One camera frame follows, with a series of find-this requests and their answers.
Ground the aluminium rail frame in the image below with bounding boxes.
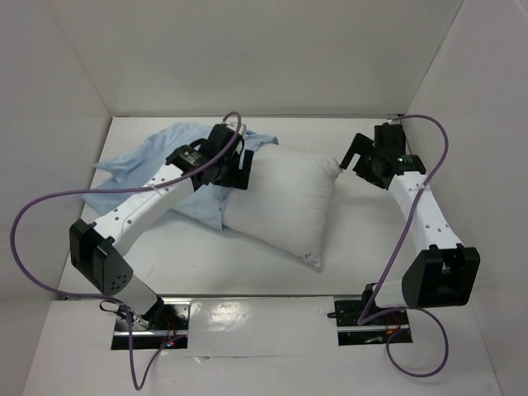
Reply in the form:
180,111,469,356
386,114,407,125

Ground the purple cable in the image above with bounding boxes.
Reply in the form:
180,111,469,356
9,111,244,391
357,114,450,377

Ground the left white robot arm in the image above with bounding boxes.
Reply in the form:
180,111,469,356
69,124,254,329

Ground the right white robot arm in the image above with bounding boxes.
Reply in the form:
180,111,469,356
340,123,480,325

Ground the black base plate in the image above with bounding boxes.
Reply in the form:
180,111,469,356
326,296,413,347
99,297,191,351

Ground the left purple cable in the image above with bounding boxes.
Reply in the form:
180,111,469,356
9,111,244,391

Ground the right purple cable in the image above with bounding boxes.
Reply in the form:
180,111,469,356
357,114,450,377

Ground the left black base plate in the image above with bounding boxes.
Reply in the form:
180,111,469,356
99,297,191,351

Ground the light blue pillowcase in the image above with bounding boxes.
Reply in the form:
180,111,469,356
81,120,281,232

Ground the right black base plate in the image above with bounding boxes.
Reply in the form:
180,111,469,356
326,296,413,347

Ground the white pillow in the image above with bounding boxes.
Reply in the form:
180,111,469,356
223,144,342,268

